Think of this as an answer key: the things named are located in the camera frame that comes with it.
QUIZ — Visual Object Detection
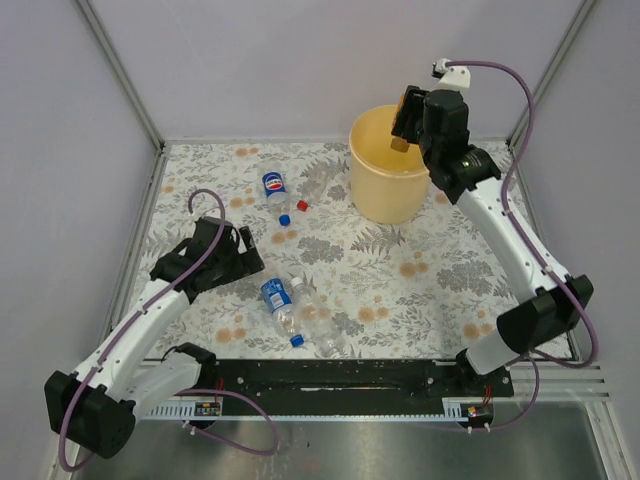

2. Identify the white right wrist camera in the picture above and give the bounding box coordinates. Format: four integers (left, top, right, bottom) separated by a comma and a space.
431, 58, 471, 93

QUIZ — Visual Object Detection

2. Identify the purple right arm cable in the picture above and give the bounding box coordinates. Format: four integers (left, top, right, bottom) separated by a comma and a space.
419, 59, 600, 434

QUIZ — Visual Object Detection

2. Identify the yellow plastic bin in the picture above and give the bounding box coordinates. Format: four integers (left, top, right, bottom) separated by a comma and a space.
349, 105, 431, 224

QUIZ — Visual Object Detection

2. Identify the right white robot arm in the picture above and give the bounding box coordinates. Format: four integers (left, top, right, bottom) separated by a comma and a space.
391, 85, 594, 396

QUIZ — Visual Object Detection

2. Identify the clear bottle red cap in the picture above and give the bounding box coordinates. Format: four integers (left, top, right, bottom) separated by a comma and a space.
296, 160, 349, 212

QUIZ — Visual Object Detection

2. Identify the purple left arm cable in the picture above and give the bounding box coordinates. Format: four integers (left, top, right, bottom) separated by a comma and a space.
58, 188, 281, 474

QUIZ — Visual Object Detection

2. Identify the Pepsi label plastic bottle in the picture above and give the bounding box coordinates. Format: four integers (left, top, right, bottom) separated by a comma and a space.
259, 161, 291, 227

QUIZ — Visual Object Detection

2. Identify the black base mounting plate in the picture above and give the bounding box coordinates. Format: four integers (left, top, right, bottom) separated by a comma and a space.
196, 359, 514, 412

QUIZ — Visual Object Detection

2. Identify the clear bottle white cap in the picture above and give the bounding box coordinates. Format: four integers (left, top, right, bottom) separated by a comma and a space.
291, 277, 345, 358

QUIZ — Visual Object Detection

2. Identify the floral patterned table mat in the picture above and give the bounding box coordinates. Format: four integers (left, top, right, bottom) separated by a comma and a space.
136, 143, 516, 359

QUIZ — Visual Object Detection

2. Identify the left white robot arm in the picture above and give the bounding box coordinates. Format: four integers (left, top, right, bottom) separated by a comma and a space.
44, 217, 264, 459

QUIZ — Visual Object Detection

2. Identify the aluminium frame post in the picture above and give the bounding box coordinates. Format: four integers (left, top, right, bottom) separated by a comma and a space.
73, 0, 164, 151
506, 0, 600, 153

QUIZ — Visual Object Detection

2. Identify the right aluminium frame post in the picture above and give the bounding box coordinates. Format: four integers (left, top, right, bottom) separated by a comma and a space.
506, 0, 600, 153

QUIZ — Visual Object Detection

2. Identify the blue label bottle blue cap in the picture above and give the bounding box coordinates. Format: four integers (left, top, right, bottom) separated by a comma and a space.
261, 278, 305, 348

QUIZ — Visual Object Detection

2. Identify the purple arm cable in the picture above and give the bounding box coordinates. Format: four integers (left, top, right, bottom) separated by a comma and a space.
419, 59, 600, 434
58, 188, 281, 474

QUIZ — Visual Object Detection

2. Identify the white slotted cable duct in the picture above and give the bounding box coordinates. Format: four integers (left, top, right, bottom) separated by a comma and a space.
145, 397, 494, 423

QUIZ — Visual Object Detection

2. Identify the left aluminium frame post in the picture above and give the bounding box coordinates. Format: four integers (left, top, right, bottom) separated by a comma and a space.
73, 0, 164, 151

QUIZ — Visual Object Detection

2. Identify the orange label plastic bottle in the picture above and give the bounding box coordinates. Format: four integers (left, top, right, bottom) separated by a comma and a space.
390, 97, 409, 153

